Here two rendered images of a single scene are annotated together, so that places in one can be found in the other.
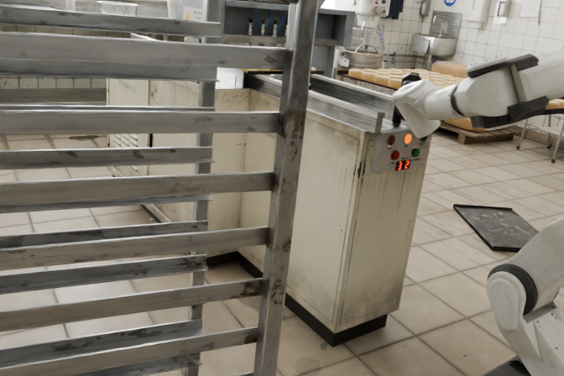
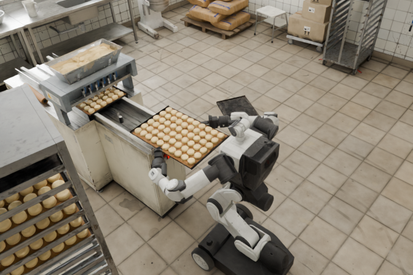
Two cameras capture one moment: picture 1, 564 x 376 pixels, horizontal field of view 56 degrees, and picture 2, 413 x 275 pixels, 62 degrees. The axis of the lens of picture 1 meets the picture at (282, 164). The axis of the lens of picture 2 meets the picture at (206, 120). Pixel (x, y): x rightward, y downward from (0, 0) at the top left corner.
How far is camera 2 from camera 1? 1.42 m
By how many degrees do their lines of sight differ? 23
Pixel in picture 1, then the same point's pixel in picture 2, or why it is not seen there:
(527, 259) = (217, 198)
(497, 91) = (176, 196)
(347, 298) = (163, 204)
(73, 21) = not seen: hidden behind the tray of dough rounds
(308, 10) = (102, 241)
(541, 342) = (227, 221)
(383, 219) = (169, 173)
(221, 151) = (90, 149)
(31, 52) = not seen: outside the picture
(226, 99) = (83, 129)
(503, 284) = (210, 207)
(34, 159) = not seen: hidden behind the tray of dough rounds
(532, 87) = (185, 196)
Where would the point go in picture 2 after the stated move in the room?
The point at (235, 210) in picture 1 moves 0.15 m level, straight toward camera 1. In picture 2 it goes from (106, 166) to (107, 177)
